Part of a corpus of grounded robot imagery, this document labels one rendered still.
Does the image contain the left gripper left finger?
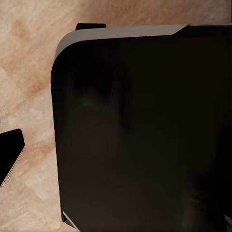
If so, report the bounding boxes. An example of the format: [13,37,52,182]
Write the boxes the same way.
[0,129,25,186]

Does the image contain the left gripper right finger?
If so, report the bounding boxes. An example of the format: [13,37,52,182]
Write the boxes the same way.
[217,128,232,166]

